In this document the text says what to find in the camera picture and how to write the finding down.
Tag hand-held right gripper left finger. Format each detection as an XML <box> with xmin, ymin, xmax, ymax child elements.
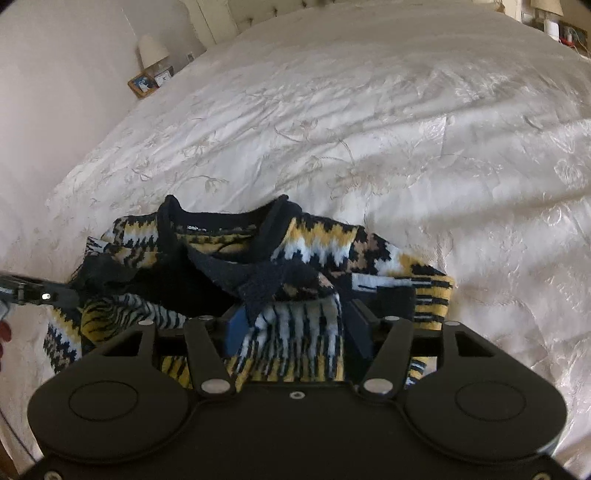
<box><xmin>88</xmin><ymin>307</ymin><xmax>250</xmax><ymax>398</ymax></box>

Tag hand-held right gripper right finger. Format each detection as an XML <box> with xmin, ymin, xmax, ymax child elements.
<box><xmin>344</xmin><ymin>300</ymin><xmax>509</xmax><ymax>400</ymax></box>

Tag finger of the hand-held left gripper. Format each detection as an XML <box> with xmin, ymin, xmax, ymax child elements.
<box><xmin>73</xmin><ymin>257</ymin><xmax>136</xmax><ymax>297</ymax></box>

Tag navy yellow patterned knit sweater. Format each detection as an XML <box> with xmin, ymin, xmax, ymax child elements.
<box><xmin>44</xmin><ymin>194</ymin><xmax>456</xmax><ymax>389</ymax></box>

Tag bed with white bedspread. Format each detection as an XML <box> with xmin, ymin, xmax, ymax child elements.
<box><xmin>0</xmin><ymin>0</ymin><xmax>591</xmax><ymax>476</ymax></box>

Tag cream shade table lamp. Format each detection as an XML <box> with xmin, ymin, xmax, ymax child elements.
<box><xmin>138</xmin><ymin>33</ymin><xmax>171</xmax><ymax>70</ymax></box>
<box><xmin>529</xmin><ymin>0</ymin><xmax>564</xmax><ymax>22</ymax></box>

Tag cream tufted headboard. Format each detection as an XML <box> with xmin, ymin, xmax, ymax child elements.
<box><xmin>194</xmin><ymin>0</ymin><xmax>333</xmax><ymax>46</ymax></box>

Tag wooden photo frame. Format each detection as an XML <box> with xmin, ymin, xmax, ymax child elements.
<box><xmin>127</xmin><ymin>71</ymin><xmax>160</xmax><ymax>99</ymax></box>

